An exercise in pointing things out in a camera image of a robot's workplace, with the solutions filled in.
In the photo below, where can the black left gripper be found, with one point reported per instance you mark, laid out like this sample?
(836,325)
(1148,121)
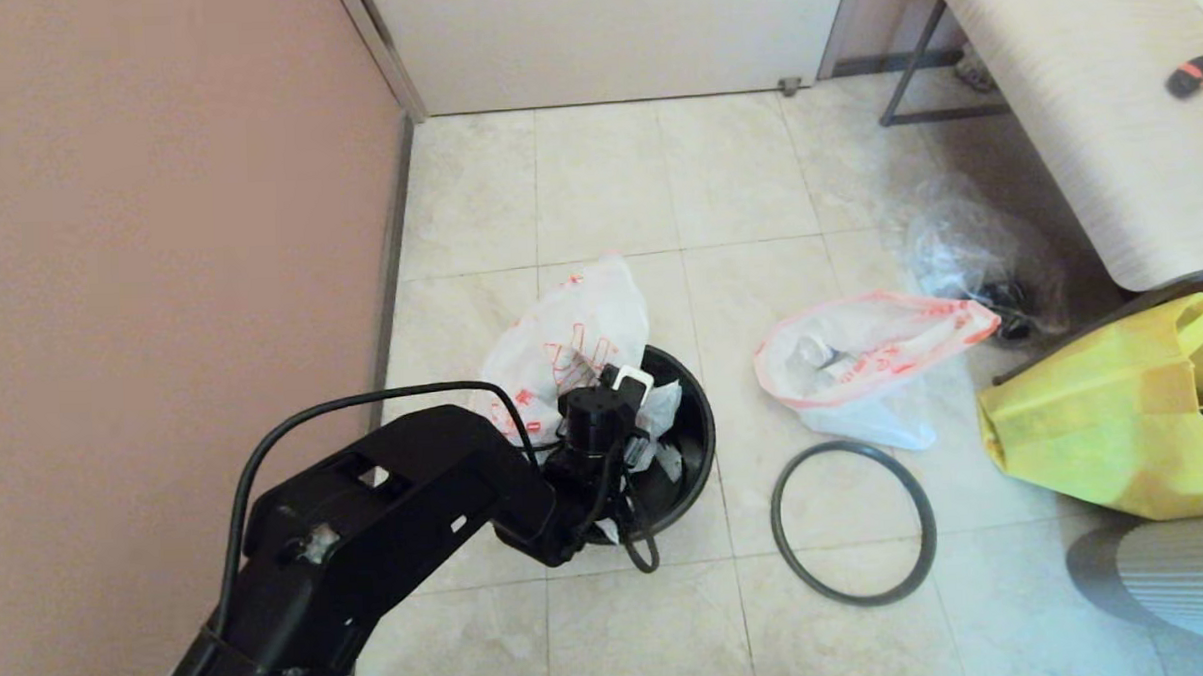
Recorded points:
(587,489)

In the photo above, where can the white red-printed plastic bag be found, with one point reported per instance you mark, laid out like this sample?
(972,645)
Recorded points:
(571,329)

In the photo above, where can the red-printed trash bag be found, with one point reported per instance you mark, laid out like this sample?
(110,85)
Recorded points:
(863,369)

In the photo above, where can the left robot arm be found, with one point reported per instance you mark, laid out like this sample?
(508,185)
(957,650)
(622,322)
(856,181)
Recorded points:
(368,536)

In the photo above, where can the black trash bin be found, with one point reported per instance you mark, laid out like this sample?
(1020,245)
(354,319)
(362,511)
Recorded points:
(690,445)

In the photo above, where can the clear crumpled plastic bag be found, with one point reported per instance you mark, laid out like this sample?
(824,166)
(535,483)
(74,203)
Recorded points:
(959,245)

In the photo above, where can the yellow fabric tote bag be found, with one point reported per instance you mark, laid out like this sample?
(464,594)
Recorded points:
(1085,431)

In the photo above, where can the clear plastic bottle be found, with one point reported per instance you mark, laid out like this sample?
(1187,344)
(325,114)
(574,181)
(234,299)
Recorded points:
(817,355)

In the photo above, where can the white door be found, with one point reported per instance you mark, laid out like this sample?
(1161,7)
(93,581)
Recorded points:
(601,38)

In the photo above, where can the small metal door stopper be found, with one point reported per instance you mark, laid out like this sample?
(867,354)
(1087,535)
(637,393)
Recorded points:
(791,86)

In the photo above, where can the pink fabric partition panel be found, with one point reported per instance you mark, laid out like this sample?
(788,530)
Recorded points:
(156,193)

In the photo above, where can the small white grey object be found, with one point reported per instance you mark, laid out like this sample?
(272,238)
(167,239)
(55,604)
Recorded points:
(974,70)

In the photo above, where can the beige table with metal legs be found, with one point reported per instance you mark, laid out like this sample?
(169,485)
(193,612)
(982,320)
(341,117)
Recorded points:
(1084,111)

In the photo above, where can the black orange marker pen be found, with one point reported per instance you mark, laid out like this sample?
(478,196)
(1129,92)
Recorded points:
(1198,75)

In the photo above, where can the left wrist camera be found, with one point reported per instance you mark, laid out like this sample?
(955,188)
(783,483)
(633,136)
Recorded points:
(604,408)

